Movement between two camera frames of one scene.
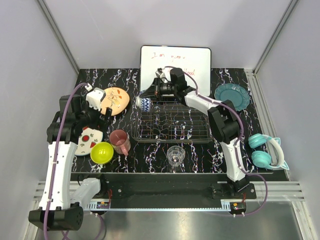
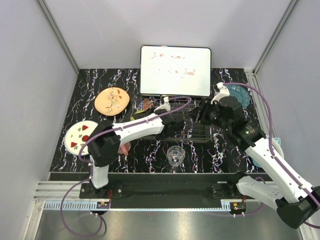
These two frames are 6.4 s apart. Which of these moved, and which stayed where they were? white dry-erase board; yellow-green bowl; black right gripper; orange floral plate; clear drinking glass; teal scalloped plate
Moved: yellow-green bowl; black right gripper
Stayed: white dry-erase board; orange floral plate; clear drinking glass; teal scalloped plate
